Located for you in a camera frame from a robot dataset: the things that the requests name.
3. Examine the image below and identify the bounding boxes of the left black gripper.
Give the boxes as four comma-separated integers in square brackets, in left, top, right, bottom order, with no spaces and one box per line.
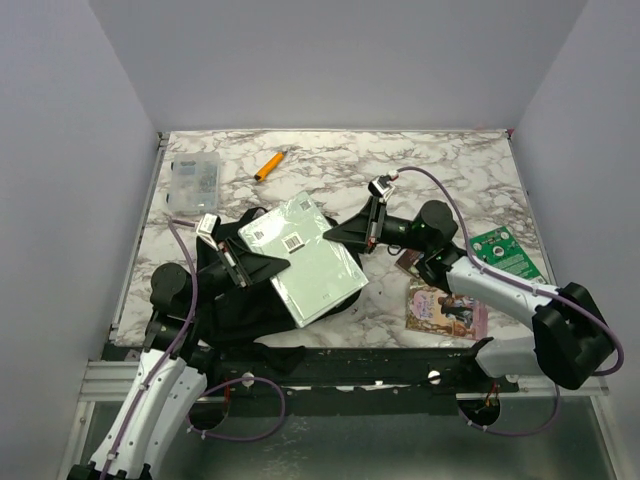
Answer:
[187,235,291,312]

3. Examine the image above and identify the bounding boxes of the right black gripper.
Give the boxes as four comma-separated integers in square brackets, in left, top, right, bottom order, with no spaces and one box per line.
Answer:
[324,197,431,255]

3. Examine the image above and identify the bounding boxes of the pale green book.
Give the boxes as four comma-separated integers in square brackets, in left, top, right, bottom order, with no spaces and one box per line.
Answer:
[239,191,368,328]

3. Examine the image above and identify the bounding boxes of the illustrated storybook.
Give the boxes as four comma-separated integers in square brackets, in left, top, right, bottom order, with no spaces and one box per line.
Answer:
[405,280,488,340]

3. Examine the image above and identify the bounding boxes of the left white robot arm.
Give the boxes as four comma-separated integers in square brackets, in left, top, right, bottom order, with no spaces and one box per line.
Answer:
[68,240,290,479]

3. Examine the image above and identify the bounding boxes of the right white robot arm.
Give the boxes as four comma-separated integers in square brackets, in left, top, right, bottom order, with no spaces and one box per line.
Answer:
[323,197,619,392]

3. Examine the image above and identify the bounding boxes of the clear plastic organizer box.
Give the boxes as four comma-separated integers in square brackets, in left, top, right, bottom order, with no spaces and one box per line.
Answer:
[166,152,221,215]

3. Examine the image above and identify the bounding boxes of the orange utility knife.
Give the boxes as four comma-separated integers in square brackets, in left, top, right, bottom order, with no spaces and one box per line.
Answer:
[254,150,288,182]

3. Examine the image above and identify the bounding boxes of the dark green book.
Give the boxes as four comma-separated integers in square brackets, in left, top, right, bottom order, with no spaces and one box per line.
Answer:
[470,226,546,284]

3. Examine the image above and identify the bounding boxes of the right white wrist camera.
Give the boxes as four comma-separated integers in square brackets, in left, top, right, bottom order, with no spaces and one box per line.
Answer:
[368,170,399,203]

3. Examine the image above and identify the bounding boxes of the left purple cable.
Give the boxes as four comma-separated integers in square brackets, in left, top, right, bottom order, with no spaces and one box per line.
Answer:
[99,216,288,480]

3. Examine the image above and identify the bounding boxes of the purple cable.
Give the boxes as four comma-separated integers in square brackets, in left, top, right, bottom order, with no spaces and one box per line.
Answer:
[99,216,288,480]
[387,166,626,437]

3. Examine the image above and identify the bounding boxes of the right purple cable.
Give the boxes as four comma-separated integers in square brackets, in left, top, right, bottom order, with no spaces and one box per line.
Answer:
[387,166,626,437]

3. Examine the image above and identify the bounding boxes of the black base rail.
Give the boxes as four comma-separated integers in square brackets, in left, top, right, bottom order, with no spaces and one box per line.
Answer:
[194,346,518,419]

